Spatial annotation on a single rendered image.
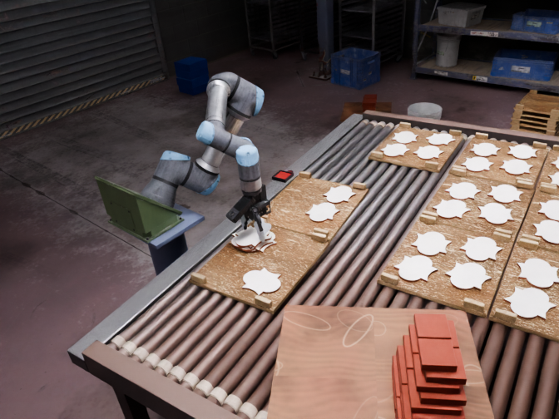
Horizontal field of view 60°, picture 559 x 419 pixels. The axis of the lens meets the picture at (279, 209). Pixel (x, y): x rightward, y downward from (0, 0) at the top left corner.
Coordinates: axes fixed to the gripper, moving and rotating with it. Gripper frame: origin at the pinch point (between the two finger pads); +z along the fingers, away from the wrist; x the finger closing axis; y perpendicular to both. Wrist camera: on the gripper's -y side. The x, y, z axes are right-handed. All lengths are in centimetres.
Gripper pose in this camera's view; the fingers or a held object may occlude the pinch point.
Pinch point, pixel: (252, 235)
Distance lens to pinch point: 184.4
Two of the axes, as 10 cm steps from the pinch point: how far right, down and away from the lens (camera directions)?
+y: 7.5, -4.0, 5.2
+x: -6.5, -3.6, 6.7
